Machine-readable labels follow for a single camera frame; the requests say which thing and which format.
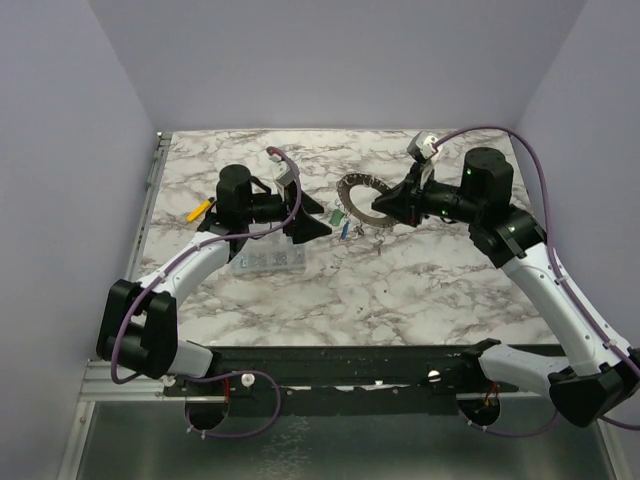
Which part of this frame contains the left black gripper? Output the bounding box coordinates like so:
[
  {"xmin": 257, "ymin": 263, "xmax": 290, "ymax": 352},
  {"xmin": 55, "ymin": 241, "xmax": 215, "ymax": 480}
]
[{"xmin": 241, "ymin": 180, "xmax": 332, "ymax": 243}]

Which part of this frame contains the green key tag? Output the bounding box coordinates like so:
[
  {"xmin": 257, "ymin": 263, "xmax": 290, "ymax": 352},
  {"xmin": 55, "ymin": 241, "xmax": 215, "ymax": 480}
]
[{"xmin": 329, "ymin": 209, "xmax": 345, "ymax": 227}]

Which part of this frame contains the blue key tag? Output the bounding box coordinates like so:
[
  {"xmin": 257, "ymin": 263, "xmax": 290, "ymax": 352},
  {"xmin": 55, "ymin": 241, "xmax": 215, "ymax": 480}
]
[{"xmin": 339, "ymin": 221, "xmax": 351, "ymax": 241}]

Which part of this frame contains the large metal key ring disc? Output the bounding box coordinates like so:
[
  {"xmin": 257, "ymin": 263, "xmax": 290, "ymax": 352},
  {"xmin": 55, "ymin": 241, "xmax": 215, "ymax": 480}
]
[{"xmin": 336, "ymin": 172, "xmax": 397, "ymax": 229}]

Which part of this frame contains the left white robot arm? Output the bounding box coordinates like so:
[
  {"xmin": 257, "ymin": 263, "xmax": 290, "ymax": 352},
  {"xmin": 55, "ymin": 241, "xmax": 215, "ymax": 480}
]
[{"xmin": 96, "ymin": 163, "xmax": 332, "ymax": 395}]

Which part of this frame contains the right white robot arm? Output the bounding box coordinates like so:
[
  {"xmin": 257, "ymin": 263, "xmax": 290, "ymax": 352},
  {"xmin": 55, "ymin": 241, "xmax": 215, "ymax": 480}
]
[{"xmin": 372, "ymin": 147, "xmax": 639, "ymax": 427}]

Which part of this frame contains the clear plastic parts box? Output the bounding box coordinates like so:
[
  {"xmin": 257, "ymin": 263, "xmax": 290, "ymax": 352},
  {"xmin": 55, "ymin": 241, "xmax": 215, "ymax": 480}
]
[{"xmin": 230, "ymin": 233, "xmax": 306, "ymax": 275}]

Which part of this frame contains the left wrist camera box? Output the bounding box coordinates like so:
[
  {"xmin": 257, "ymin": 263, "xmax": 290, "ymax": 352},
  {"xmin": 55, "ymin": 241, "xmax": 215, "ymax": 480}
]
[{"xmin": 266, "ymin": 147, "xmax": 294, "ymax": 193}]

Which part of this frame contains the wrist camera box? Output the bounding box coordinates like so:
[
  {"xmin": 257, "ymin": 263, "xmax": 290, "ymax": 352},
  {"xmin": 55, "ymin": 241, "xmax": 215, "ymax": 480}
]
[
  {"xmin": 407, "ymin": 131, "xmax": 438, "ymax": 164},
  {"xmin": 266, "ymin": 147, "xmax": 294, "ymax": 193}
]

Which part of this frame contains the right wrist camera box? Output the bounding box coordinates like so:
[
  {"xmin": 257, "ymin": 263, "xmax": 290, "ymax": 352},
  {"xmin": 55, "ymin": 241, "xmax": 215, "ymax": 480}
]
[{"xmin": 407, "ymin": 131, "xmax": 438, "ymax": 164}]

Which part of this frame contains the yellow handled screwdriver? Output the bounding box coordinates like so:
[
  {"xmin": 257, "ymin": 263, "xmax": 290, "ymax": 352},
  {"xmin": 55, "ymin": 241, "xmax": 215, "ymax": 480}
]
[{"xmin": 186, "ymin": 197, "xmax": 215, "ymax": 223}]

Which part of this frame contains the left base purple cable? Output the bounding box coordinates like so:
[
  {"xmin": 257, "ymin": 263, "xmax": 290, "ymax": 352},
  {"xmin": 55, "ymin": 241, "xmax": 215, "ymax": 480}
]
[{"xmin": 174, "ymin": 371, "xmax": 281, "ymax": 441}]

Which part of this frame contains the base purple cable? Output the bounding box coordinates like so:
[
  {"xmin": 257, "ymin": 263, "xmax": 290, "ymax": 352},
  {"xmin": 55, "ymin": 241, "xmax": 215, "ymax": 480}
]
[
  {"xmin": 174, "ymin": 371, "xmax": 281, "ymax": 441},
  {"xmin": 464, "ymin": 409, "xmax": 561, "ymax": 439}
]

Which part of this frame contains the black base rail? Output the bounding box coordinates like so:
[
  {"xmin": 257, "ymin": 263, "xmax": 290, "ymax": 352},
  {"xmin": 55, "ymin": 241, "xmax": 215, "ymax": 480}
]
[{"xmin": 164, "ymin": 341, "xmax": 526, "ymax": 417}]

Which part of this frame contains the aluminium frame rail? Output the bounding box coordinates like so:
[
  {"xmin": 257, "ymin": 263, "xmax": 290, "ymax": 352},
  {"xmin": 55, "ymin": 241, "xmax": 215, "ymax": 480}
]
[{"xmin": 54, "ymin": 130, "xmax": 173, "ymax": 480}]

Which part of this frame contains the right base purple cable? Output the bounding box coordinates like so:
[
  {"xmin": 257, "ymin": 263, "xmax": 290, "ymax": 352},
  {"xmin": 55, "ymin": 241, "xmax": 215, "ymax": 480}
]
[{"xmin": 464, "ymin": 409, "xmax": 561, "ymax": 439}]

